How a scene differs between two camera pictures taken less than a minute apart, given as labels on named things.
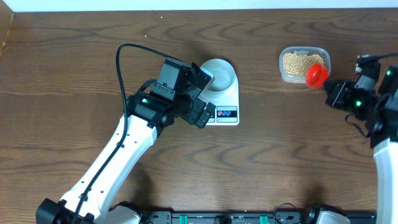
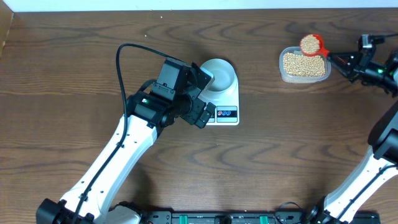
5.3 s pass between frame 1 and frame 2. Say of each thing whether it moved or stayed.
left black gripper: stayed
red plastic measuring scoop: moved
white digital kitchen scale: stayed
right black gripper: moved
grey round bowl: stayed
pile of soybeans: stayed
